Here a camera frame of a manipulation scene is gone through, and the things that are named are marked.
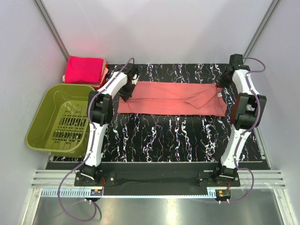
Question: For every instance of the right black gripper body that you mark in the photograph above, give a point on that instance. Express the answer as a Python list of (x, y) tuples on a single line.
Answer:
[(224, 81)]

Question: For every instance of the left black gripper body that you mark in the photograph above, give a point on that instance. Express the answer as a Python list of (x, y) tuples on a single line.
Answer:
[(127, 92)]

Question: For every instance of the salmon pink t shirt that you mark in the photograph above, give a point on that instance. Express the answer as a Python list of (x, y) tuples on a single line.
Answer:
[(170, 98)]

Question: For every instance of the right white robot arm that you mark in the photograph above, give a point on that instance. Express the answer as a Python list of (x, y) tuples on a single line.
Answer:
[(245, 115)]

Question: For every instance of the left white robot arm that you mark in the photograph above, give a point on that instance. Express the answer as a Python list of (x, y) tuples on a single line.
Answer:
[(100, 114)]

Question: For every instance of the stack of folded shirts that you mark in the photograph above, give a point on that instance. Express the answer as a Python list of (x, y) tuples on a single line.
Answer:
[(105, 68)]

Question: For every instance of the folded magenta t shirt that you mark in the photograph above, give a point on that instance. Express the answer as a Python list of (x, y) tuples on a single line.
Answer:
[(83, 70)]

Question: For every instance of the black marble pattern mat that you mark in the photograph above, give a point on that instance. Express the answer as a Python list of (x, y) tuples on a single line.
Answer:
[(180, 138)]

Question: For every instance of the olive green plastic basket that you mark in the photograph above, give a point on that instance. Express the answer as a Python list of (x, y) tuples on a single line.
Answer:
[(61, 126)]

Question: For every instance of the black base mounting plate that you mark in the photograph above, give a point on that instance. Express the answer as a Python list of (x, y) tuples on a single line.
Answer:
[(159, 179)]

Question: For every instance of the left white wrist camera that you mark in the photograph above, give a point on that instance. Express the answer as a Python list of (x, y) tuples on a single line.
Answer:
[(135, 79)]

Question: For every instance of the aluminium frame rail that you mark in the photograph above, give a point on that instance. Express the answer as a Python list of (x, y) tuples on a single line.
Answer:
[(51, 26)]

